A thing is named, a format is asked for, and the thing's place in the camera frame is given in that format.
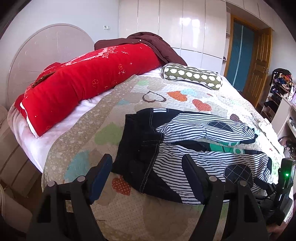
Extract red long pillow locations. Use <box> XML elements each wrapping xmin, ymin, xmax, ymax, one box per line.
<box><xmin>14</xmin><ymin>44</ymin><xmax>161</xmax><ymax>137</ymax></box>

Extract white shelf unit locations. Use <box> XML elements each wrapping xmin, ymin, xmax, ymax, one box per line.
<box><xmin>261</xmin><ymin>79</ymin><xmax>295</xmax><ymax>145</ymax></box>

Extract heart patterned quilt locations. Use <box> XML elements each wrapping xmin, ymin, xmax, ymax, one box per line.
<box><xmin>42</xmin><ymin>76</ymin><xmax>284</xmax><ymax>240</ymax></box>

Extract clutter on shelf top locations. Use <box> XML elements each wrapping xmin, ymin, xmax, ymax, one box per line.
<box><xmin>269</xmin><ymin>68</ymin><xmax>295</xmax><ymax>105</ymax></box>

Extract navy striped child pants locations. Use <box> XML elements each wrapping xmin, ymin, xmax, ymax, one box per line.
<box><xmin>112</xmin><ymin>108</ymin><xmax>272</xmax><ymax>205</ymax></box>

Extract wooden door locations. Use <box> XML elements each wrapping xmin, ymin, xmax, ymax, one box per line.
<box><xmin>224</xmin><ymin>15</ymin><xmax>273</xmax><ymax>108</ymax></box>

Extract maroon blanket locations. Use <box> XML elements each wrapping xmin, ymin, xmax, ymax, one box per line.
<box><xmin>94</xmin><ymin>32</ymin><xmax>187</xmax><ymax>66</ymax></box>

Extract white wardrobe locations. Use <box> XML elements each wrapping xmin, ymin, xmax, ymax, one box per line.
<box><xmin>119</xmin><ymin>0</ymin><xmax>274</xmax><ymax>74</ymax></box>

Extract olive white-dotted bolster pillow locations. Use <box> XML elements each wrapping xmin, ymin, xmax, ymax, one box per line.
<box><xmin>161</xmin><ymin>63</ymin><xmax>222</xmax><ymax>90</ymax></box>

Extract teal door curtain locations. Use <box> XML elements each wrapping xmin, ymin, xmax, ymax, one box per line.
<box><xmin>226</xmin><ymin>22</ymin><xmax>254</xmax><ymax>92</ymax></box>

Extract round white headboard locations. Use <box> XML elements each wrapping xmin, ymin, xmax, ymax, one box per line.
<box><xmin>6</xmin><ymin>24</ymin><xmax>94</xmax><ymax>108</ymax></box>

